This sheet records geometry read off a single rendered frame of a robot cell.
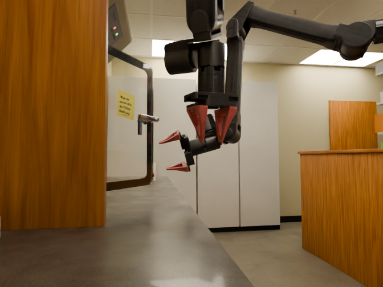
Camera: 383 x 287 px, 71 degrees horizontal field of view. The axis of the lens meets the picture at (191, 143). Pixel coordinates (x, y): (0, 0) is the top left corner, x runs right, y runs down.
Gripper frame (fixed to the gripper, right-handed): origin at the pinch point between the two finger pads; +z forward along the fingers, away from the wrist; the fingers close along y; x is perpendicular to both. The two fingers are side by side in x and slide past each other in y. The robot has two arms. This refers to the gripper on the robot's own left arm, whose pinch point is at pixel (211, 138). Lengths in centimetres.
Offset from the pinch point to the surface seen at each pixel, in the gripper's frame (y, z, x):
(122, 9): 14.5, -35.7, -26.0
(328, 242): -205, 106, -146
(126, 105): 13.0, -9.7, -29.8
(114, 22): 16.2, -33.1, -28.8
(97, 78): 22.1, -12.7, -9.0
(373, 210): -192, 59, -93
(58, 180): 29.7, 8.5, -9.4
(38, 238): 32.5, 17.5, -2.3
